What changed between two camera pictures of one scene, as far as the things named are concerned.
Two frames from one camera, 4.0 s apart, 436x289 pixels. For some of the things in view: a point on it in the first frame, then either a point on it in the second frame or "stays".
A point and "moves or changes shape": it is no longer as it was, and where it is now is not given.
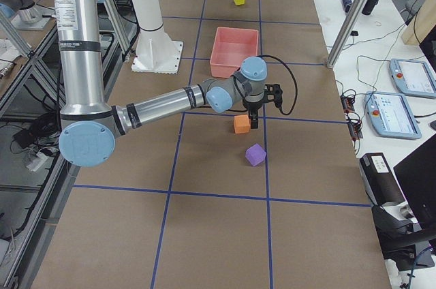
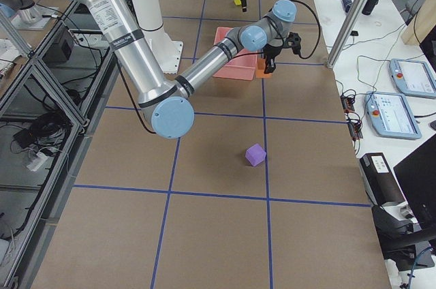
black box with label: (379, 179) stays
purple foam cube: (255, 155) stays
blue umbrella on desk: (347, 3) stays
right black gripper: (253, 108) → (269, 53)
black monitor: (417, 176) stays
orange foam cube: (242, 124) moves or changes shape
